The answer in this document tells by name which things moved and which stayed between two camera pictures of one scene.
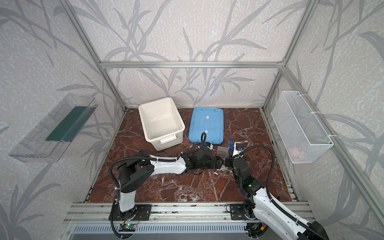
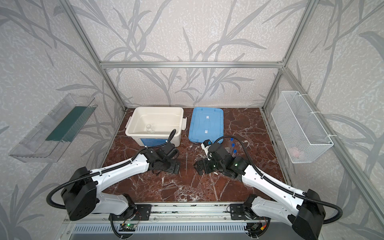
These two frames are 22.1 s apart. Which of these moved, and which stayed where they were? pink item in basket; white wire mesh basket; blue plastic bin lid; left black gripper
Moved: left black gripper
Stayed: pink item in basket; blue plastic bin lid; white wire mesh basket
